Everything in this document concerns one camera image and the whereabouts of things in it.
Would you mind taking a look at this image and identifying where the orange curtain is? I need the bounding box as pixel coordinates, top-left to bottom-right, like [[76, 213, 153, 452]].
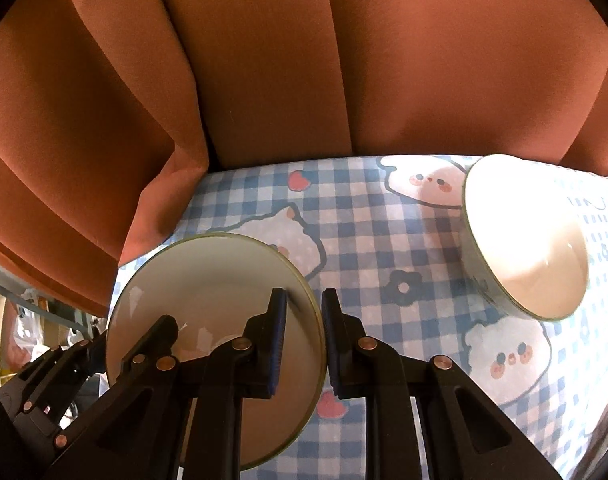
[[0, 0, 608, 318]]

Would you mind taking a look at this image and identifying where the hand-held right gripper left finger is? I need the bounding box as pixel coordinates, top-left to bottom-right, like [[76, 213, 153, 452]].
[[49, 287, 288, 480]]

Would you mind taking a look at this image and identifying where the blue checked cartoon tablecloth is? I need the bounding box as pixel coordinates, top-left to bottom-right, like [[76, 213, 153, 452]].
[[111, 154, 608, 480]]

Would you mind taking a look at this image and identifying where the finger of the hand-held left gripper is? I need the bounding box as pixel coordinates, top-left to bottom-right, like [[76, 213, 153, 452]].
[[19, 332, 108, 396], [49, 316, 179, 453]]

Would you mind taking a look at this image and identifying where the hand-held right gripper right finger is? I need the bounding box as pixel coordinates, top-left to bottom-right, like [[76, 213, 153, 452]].
[[321, 288, 562, 480]]

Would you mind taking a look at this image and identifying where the white bowl blue floral print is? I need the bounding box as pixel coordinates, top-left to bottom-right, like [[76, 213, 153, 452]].
[[105, 232, 327, 472], [461, 154, 590, 321]]

